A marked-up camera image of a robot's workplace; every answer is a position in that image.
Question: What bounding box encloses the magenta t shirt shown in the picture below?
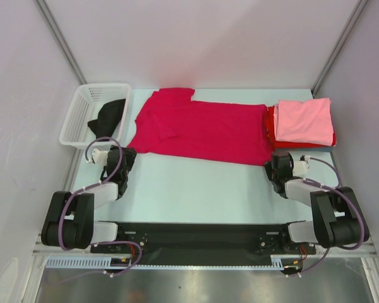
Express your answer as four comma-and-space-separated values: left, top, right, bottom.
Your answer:
128, 88, 272, 166

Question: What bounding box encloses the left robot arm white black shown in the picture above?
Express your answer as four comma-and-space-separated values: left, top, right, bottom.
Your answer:
41, 146, 137, 253

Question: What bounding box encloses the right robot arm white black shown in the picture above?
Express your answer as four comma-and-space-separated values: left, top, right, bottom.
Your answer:
265, 150, 370, 253

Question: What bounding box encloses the black t shirt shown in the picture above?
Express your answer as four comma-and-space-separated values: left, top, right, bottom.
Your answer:
87, 98, 126, 141

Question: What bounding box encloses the pink folded t shirt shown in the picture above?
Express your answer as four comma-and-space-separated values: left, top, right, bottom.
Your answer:
274, 98, 334, 146

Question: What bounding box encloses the red folded t shirt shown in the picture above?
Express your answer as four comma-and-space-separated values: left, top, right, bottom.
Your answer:
264, 106, 337, 152

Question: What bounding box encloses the white plastic basket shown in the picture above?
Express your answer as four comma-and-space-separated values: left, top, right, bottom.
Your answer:
59, 83, 131, 150

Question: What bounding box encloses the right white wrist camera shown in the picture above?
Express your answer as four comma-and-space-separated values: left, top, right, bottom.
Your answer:
292, 155, 311, 177

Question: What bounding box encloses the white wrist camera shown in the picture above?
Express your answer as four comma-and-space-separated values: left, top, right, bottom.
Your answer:
292, 155, 311, 177
87, 148, 109, 166

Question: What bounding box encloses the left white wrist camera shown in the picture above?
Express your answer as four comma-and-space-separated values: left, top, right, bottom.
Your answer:
87, 148, 109, 166

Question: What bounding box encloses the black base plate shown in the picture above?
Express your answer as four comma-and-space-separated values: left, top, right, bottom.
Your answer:
90, 222, 316, 266

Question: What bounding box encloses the white slotted cable duct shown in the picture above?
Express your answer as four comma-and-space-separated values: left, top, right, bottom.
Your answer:
45, 256, 301, 271

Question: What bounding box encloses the aluminium frame rail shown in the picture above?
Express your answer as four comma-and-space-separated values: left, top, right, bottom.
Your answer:
32, 237, 378, 258

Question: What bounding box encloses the left corner aluminium post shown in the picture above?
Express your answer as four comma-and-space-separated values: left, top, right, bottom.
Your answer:
33, 0, 87, 85

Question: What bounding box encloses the corner aluminium post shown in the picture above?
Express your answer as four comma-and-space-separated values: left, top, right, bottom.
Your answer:
33, 0, 87, 85
310, 0, 371, 97

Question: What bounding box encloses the right corner aluminium post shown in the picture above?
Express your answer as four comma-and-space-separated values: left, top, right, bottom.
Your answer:
310, 0, 371, 97

